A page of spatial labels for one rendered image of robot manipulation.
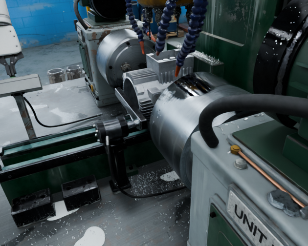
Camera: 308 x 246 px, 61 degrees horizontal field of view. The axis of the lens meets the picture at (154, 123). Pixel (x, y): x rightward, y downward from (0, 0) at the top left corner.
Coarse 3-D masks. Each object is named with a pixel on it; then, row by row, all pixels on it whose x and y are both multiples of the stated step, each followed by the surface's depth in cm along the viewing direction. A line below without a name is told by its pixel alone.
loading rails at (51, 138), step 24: (24, 144) 84; (48, 144) 84; (72, 144) 87; (96, 144) 82; (144, 144) 86; (0, 168) 73; (24, 168) 73; (48, 168) 76; (72, 168) 80; (96, 168) 83; (24, 192) 77
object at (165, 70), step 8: (152, 56) 84; (160, 56) 87; (168, 56) 88; (176, 56) 88; (192, 56) 81; (152, 64) 82; (160, 64) 78; (168, 64) 79; (184, 64) 81; (192, 64) 82; (160, 72) 79; (168, 72) 80; (184, 72) 82; (192, 72) 84; (160, 80) 80; (168, 80) 81
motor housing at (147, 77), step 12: (132, 72) 82; (144, 72) 81; (132, 84) 79; (144, 84) 79; (156, 84) 80; (168, 84) 81; (132, 96) 93; (144, 96) 78; (144, 108) 78; (132, 120) 90
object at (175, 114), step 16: (176, 80) 62; (192, 80) 60; (208, 80) 59; (224, 80) 61; (160, 96) 62; (176, 96) 58; (192, 96) 55; (208, 96) 53; (224, 96) 52; (160, 112) 60; (176, 112) 56; (192, 112) 52; (240, 112) 48; (256, 112) 50; (160, 128) 60; (176, 128) 54; (192, 128) 50; (160, 144) 61; (176, 144) 53; (176, 160) 54; (192, 160) 50
